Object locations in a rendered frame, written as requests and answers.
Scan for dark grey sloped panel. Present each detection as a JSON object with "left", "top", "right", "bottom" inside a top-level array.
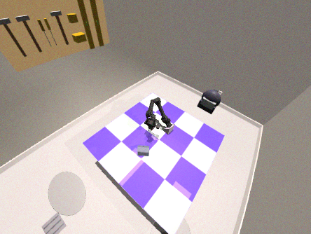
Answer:
[{"left": 137, "top": 145, "right": 149, "bottom": 156}]

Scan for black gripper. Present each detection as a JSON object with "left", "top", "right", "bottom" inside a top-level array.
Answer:
[{"left": 144, "top": 120, "right": 160, "bottom": 129}]

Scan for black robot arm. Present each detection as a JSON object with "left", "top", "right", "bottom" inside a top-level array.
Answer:
[{"left": 146, "top": 97, "right": 172, "bottom": 130}]

